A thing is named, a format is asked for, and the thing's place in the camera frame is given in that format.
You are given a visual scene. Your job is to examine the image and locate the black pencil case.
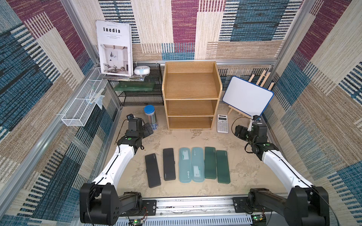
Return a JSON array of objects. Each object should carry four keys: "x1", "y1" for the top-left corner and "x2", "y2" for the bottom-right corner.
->
[
  {"x1": 145, "y1": 153, "x2": 161, "y2": 188},
  {"x1": 163, "y1": 148, "x2": 176, "y2": 181}
]

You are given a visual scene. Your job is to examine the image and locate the light blue pencil case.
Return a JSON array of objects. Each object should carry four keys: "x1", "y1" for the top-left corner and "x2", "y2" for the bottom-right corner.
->
[
  {"x1": 191, "y1": 147, "x2": 205, "y2": 183},
  {"x1": 179, "y1": 147, "x2": 192, "y2": 183}
]

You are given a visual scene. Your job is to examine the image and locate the dark green pencil case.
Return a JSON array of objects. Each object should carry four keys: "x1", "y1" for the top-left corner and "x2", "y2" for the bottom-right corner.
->
[
  {"x1": 216, "y1": 150, "x2": 231, "y2": 184},
  {"x1": 205, "y1": 147, "x2": 217, "y2": 179}
]

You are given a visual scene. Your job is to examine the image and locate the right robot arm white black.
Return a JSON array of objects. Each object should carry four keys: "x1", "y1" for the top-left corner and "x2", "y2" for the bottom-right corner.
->
[{"x1": 234, "y1": 121, "x2": 330, "y2": 226}]

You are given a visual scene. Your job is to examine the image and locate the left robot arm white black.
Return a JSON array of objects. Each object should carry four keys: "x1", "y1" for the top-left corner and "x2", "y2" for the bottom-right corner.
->
[{"x1": 79, "y1": 114, "x2": 153, "y2": 226}]

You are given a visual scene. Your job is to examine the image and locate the wooden three-tier shelf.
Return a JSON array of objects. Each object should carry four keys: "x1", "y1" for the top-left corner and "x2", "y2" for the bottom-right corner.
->
[{"x1": 162, "y1": 61, "x2": 222, "y2": 130}]

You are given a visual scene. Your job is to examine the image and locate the blue-lid metal canister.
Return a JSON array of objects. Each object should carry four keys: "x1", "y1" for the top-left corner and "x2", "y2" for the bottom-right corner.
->
[{"x1": 144, "y1": 105, "x2": 158, "y2": 131}]

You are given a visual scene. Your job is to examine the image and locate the blue-framed whiteboard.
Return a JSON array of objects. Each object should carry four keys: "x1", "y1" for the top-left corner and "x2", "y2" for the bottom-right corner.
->
[{"x1": 222, "y1": 75, "x2": 274, "y2": 120}]

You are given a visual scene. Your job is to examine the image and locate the wooden easel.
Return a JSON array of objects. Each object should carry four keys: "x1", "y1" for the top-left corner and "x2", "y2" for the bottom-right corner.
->
[{"x1": 227, "y1": 69, "x2": 275, "y2": 119}]

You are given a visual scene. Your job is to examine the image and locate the white calculator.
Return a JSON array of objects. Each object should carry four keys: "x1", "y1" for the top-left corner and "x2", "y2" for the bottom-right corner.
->
[{"x1": 217, "y1": 115, "x2": 229, "y2": 134}]

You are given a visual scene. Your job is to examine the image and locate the green tray on rack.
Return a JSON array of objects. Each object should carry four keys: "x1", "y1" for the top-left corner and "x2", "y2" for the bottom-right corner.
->
[{"x1": 114, "y1": 82, "x2": 155, "y2": 92}]

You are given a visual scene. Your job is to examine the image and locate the white round device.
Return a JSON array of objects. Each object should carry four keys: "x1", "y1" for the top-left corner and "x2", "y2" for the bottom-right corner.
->
[{"x1": 134, "y1": 66, "x2": 150, "y2": 75}]

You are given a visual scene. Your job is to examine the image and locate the Inedia magazine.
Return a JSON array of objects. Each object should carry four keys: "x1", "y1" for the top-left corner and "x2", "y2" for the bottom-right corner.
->
[{"x1": 96, "y1": 20, "x2": 133, "y2": 77}]

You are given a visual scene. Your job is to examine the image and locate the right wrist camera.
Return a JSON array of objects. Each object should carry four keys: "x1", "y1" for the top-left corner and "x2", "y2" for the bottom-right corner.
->
[{"x1": 253, "y1": 115, "x2": 261, "y2": 122}]

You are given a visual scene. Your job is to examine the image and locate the black wire rack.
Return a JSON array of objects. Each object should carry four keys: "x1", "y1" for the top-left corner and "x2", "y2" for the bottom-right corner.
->
[{"x1": 108, "y1": 63, "x2": 164, "y2": 106}]

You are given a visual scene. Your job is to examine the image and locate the white wire basket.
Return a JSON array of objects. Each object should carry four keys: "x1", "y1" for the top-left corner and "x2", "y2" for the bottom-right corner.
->
[{"x1": 56, "y1": 79, "x2": 106, "y2": 127}]

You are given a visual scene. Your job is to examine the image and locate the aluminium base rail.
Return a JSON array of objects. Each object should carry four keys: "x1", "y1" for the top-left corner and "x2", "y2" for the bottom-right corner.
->
[{"x1": 70, "y1": 193, "x2": 289, "y2": 226}]

